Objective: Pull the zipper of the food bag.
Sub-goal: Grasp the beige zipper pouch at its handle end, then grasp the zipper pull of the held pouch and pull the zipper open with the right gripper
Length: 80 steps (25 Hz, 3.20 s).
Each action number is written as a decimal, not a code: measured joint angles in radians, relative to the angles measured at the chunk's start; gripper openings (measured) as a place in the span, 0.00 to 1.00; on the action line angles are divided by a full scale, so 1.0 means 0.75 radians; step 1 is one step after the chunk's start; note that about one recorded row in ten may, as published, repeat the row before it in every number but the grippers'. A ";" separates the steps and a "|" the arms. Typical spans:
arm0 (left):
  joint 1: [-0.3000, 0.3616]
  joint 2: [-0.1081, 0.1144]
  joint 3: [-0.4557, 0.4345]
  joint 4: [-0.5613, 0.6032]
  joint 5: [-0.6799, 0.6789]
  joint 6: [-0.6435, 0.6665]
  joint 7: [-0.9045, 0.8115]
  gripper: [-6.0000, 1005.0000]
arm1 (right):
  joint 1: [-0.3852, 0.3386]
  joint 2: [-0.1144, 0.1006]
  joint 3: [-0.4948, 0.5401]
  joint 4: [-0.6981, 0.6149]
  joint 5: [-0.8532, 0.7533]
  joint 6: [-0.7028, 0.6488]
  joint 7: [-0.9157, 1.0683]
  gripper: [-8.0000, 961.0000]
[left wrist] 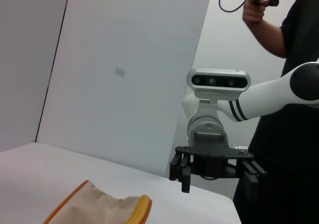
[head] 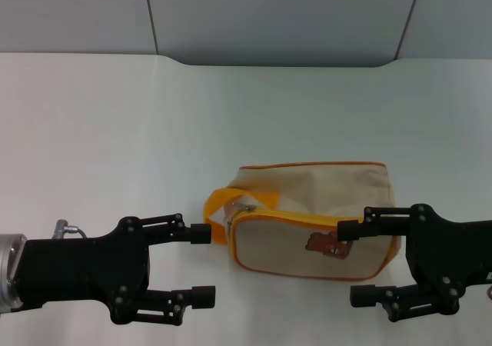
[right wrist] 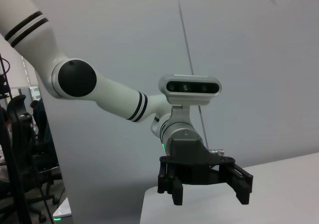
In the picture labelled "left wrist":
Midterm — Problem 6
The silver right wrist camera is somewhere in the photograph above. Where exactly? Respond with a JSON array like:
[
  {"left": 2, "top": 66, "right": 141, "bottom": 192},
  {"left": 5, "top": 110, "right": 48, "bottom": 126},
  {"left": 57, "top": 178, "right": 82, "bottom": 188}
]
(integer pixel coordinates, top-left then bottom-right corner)
[{"left": 186, "top": 68, "right": 251, "bottom": 103}]

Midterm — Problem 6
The person in black shirt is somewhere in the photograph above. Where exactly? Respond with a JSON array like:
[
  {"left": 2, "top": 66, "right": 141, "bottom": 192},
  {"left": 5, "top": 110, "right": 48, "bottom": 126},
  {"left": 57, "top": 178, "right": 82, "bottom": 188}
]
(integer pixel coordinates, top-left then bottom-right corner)
[{"left": 233, "top": 0, "right": 319, "bottom": 224}]

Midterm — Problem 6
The beige bear-print food bag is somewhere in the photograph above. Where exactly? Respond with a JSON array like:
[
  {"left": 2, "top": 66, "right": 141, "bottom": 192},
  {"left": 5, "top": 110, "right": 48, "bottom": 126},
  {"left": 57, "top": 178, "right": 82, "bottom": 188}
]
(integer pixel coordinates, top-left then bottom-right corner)
[{"left": 42, "top": 180, "right": 153, "bottom": 224}]

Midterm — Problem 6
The white backdrop panel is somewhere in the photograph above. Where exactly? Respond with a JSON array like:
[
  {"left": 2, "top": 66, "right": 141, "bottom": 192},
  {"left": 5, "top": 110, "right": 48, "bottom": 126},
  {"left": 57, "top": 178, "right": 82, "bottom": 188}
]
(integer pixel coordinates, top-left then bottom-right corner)
[
  {"left": 0, "top": 0, "right": 71, "bottom": 152},
  {"left": 35, "top": 0, "right": 214, "bottom": 179}
]

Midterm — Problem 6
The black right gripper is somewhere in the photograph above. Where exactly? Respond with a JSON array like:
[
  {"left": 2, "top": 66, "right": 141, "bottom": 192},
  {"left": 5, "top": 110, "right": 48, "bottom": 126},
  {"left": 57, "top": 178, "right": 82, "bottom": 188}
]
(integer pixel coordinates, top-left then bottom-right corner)
[{"left": 168, "top": 145, "right": 267, "bottom": 206}]

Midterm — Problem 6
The person's bare forearm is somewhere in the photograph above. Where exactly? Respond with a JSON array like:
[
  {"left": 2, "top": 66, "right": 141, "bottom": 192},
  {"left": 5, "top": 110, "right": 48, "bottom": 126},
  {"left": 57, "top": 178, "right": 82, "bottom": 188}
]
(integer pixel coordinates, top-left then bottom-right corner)
[{"left": 243, "top": 17, "right": 287, "bottom": 59}]

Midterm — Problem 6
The person's bare hand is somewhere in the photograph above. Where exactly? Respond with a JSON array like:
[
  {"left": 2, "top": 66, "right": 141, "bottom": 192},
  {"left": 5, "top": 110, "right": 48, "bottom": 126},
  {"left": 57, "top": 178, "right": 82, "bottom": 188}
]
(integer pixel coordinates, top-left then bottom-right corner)
[{"left": 242, "top": 0, "right": 273, "bottom": 24}]

